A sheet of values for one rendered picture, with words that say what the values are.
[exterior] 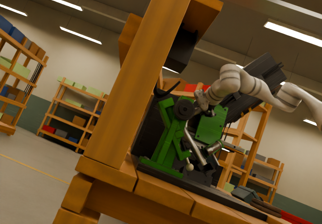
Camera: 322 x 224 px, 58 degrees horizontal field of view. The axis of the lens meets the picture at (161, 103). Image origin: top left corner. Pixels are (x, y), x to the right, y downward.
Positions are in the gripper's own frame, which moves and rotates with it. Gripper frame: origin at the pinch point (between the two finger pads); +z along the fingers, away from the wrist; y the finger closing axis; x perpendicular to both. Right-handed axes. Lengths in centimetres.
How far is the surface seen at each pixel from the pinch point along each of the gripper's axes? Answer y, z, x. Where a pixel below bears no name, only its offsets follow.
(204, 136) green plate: -11.8, 2.9, 3.2
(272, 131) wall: 2, 765, -597
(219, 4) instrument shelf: 25.7, -39.1, -5.5
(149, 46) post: 6, -58, 34
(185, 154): -17.9, -20.0, 23.3
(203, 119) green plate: -4.6, 2.8, 0.0
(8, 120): 267, 606, 172
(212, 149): -18.5, -0.7, 3.9
